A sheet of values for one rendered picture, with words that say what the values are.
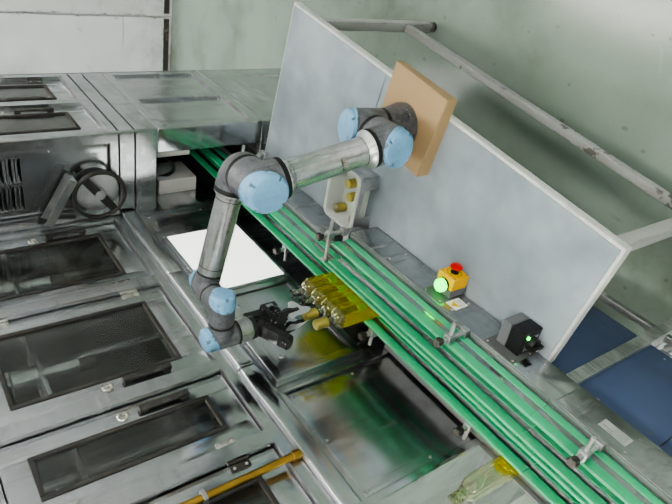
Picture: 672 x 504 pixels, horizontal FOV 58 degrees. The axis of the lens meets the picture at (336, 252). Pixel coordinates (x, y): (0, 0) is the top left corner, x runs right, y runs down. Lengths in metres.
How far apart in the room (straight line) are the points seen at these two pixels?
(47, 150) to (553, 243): 1.81
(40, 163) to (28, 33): 2.81
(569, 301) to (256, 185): 0.89
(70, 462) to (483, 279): 1.26
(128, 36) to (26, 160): 3.07
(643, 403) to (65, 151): 2.13
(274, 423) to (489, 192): 0.92
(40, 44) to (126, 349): 3.59
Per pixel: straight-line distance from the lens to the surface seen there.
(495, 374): 1.74
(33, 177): 2.55
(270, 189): 1.56
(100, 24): 5.37
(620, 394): 1.89
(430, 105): 1.91
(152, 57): 5.58
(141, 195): 2.70
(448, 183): 1.94
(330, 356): 2.01
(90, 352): 2.05
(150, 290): 2.29
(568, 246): 1.71
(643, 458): 1.70
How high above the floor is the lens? 2.15
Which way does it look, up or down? 35 degrees down
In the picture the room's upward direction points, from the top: 104 degrees counter-clockwise
